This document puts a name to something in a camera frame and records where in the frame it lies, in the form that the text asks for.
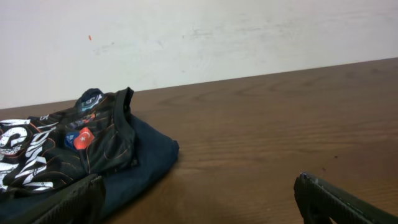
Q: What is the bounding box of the folded navy blue shirt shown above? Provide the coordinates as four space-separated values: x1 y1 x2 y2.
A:
0 113 180 222

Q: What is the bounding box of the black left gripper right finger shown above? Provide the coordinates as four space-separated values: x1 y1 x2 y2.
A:
294 172 397 224

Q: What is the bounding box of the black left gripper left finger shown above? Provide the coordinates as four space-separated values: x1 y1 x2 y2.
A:
6 174 106 224

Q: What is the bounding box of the black graphic print shirt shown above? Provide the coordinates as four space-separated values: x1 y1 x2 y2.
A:
1 88 137 200

